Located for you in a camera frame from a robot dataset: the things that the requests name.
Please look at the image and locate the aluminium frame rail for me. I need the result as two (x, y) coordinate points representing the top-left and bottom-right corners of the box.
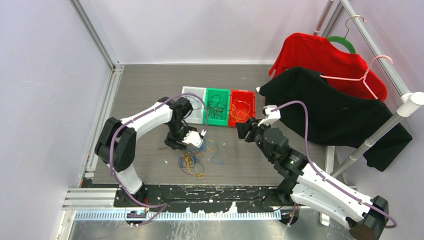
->
(61, 0), (125, 211)

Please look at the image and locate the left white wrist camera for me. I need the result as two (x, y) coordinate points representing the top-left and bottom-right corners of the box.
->
(182, 130), (203, 148)

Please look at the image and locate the pink clothes hanger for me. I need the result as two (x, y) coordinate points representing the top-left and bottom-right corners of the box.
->
(320, 55), (394, 100)

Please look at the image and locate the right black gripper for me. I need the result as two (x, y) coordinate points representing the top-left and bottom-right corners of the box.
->
(235, 117), (275, 162)

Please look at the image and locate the green clothes hanger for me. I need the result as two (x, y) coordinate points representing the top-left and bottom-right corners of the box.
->
(327, 14), (367, 54)

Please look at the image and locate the yellow wire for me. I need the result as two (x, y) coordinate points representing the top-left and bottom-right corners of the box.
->
(230, 99), (253, 123)

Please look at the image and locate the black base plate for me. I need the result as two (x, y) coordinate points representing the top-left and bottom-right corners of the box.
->
(113, 184), (311, 215)

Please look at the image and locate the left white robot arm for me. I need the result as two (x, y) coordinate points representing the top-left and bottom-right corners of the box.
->
(94, 96), (203, 207)

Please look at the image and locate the coloured wire bundle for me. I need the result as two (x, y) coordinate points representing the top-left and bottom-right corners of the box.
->
(158, 137), (224, 179)

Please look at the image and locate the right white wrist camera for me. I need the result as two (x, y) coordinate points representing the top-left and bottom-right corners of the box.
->
(258, 105), (281, 126)

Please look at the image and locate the brown wire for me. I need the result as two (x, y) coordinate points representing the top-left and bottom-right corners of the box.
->
(206, 95), (229, 121)

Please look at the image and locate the red plastic bin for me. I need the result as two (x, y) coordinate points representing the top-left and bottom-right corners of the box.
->
(228, 89), (256, 127)

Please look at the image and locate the white clothes rack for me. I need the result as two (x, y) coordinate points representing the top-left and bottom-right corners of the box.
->
(312, 0), (424, 227)

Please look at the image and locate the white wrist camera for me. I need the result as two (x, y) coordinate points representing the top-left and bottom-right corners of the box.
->
(258, 105), (281, 126)
(182, 130), (203, 148)

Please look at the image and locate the white plastic bin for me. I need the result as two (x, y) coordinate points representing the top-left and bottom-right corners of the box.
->
(181, 86), (207, 124)

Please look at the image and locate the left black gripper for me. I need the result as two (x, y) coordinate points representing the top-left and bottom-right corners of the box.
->
(165, 119), (197, 150)

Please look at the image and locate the green plastic bin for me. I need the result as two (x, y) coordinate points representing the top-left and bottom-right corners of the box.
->
(203, 88), (231, 127)

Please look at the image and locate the dark blue wire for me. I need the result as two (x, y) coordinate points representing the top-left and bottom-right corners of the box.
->
(187, 94), (204, 112)

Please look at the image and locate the black shirt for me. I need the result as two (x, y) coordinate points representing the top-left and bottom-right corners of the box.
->
(259, 67), (413, 172)

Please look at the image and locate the red shirt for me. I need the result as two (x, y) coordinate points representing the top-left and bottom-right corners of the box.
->
(268, 32), (388, 101)

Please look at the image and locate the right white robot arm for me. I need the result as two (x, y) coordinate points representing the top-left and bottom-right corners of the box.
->
(235, 118), (389, 240)

